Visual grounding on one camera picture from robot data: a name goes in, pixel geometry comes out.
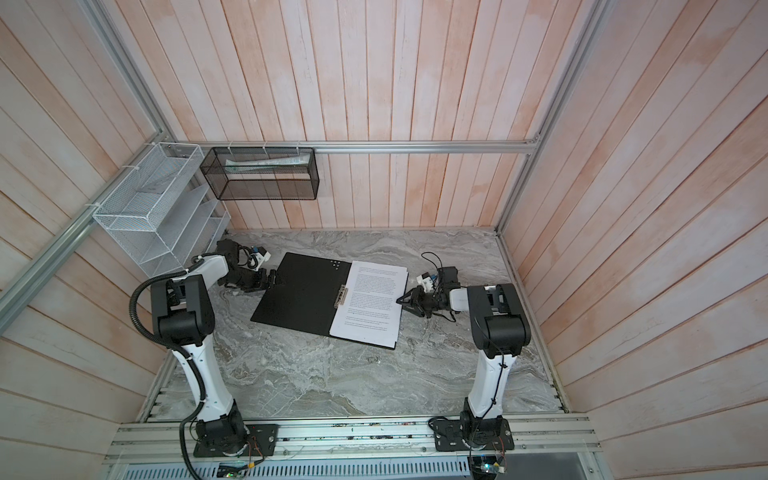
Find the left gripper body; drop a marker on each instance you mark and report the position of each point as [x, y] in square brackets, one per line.
[249, 279]

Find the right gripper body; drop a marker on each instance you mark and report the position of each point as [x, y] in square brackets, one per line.
[427, 302]

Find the blue folder black inside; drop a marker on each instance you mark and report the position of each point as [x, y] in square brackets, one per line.
[306, 294]

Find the printed paper sheet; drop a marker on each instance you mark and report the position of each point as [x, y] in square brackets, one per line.
[368, 311]

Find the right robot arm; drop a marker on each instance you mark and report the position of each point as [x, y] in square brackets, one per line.
[500, 330]

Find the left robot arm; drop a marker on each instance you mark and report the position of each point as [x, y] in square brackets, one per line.
[183, 320]

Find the black mesh basket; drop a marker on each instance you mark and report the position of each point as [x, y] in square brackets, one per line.
[299, 186]

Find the papers in black basket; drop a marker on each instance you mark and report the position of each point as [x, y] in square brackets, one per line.
[279, 165]

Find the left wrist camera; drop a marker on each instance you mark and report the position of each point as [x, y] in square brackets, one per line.
[257, 257]

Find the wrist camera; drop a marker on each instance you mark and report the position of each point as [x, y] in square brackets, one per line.
[426, 282]
[257, 257]

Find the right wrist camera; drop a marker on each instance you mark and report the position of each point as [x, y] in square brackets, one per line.
[426, 282]

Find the white wire mesh shelf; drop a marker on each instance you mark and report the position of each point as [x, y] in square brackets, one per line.
[158, 215]

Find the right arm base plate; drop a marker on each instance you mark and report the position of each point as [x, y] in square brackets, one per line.
[469, 434]

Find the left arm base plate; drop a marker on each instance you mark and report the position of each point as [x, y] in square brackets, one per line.
[214, 439]

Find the aluminium frame bar back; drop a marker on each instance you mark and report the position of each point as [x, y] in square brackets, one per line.
[386, 147]

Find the aluminium frame bar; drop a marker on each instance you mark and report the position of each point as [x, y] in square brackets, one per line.
[40, 270]
[386, 147]
[564, 51]

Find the aluminium front rail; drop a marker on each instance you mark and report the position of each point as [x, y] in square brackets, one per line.
[364, 437]

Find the aluminium frame bar left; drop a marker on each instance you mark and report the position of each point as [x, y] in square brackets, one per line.
[40, 270]

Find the aluminium frame bar right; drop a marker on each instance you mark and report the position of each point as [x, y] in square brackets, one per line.
[564, 51]

